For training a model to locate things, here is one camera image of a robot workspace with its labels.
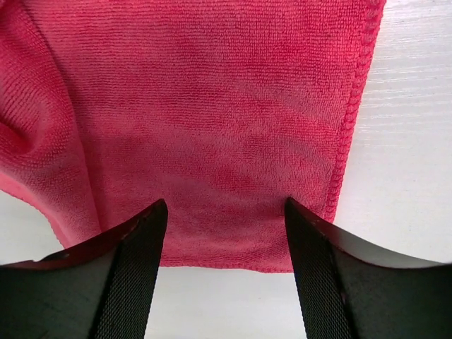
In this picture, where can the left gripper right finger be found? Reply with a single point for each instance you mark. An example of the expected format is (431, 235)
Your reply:
(351, 288)

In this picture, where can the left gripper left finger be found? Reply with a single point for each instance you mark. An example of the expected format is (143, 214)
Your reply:
(100, 288)

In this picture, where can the pink towel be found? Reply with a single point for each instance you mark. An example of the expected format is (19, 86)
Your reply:
(222, 108)

